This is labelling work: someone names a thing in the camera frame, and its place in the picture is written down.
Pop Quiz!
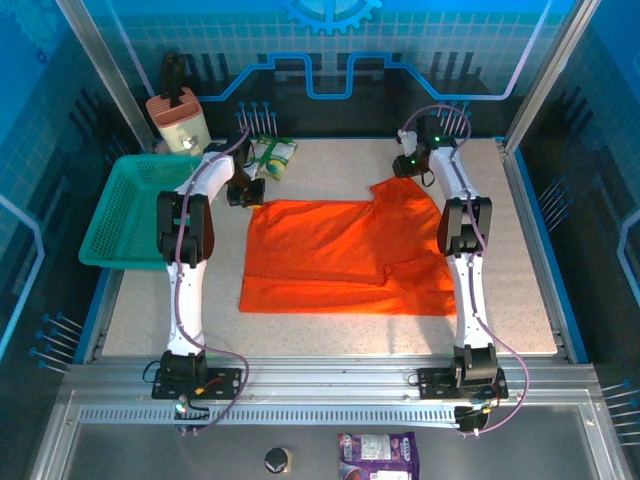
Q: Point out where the orange t-shirt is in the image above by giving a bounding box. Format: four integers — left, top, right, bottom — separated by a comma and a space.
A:
238, 178, 459, 318

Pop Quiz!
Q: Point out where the green snack packet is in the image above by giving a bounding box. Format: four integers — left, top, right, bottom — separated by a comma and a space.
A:
248, 135, 299, 181

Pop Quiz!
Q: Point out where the cream knife holder pink top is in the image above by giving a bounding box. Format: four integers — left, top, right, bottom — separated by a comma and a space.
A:
145, 87, 214, 159

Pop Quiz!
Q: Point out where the teal plastic mesh basket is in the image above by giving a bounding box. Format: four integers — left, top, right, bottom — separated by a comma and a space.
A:
78, 154, 206, 271

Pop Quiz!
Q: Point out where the black round knob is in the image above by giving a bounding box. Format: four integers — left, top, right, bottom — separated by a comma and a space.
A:
263, 447, 292, 475

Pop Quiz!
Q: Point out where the purple snack packet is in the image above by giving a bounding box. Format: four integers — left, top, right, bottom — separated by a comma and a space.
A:
338, 432, 420, 480

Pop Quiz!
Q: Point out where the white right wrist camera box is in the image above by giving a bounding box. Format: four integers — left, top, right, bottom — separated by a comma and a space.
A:
397, 128, 419, 159

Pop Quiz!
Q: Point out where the black knife handle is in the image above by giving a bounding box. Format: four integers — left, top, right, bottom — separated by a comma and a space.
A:
159, 52, 187, 109

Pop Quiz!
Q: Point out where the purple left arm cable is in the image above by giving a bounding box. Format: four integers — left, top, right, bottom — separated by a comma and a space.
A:
169, 124, 251, 436

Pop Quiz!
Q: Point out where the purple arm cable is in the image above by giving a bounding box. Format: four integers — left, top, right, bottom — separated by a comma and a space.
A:
169, 124, 251, 436
402, 103, 531, 439

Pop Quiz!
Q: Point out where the aluminium frame post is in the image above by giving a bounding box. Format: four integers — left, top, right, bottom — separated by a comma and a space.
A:
53, 0, 157, 151
504, 0, 599, 146

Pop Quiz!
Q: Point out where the aluminium mounting rail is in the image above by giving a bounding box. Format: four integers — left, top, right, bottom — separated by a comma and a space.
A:
59, 353, 599, 401

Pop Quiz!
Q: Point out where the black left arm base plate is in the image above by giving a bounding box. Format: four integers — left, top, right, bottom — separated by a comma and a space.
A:
151, 367, 242, 401

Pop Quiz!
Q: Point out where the slotted metal cable duct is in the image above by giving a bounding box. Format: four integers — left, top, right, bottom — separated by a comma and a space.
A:
77, 405, 461, 425

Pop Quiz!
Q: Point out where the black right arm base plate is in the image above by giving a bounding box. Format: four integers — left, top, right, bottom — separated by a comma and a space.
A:
417, 367, 509, 401

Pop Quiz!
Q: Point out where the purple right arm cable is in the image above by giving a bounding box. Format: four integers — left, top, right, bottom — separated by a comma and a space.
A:
402, 103, 531, 439

